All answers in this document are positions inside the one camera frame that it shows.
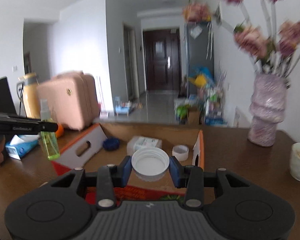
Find yellow thermos flask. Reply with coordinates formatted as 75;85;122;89
17;72;40;119

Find green spray bottle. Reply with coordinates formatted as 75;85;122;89
40;99;60;161

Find pink ceramic vase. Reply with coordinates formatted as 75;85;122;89
248;73;287;147

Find white plastic jar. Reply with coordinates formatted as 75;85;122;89
127;136;162;156

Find grey refrigerator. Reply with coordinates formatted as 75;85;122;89
185;22;215;81

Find pink suitcase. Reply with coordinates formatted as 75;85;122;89
37;72;100;131

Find white tape roll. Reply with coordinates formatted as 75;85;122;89
172;145;189;162

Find blue tissue pack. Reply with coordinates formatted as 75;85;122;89
5;135;39;160

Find orange fruit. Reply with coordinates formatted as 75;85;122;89
56;124;64;138

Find cluttered floor rack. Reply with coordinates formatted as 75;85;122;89
174;66;227;126

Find black paper bag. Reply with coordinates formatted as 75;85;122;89
0;77;16;114

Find white plastic lid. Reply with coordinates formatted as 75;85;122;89
131;147;170;182

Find dried pink flowers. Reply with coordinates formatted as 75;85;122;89
181;0;300;78

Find dark brown door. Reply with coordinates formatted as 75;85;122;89
143;28;181;91

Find red cardboard box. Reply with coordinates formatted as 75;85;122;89
52;122;205;200

